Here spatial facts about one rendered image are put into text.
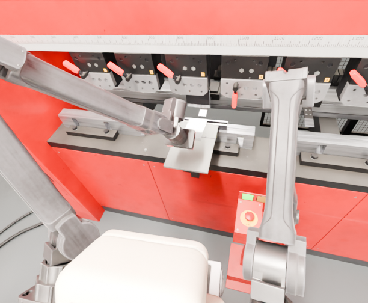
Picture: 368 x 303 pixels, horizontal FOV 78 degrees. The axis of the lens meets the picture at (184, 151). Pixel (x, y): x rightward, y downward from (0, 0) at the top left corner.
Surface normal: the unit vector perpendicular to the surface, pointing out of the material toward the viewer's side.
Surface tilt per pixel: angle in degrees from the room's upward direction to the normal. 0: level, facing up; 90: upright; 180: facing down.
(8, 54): 64
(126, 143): 0
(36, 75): 72
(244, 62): 90
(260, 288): 40
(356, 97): 90
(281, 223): 36
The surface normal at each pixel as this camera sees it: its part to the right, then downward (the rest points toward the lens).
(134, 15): -0.25, 0.76
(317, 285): -0.11, -0.64
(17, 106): 0.96, 0.12
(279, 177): -0.44, -0.15
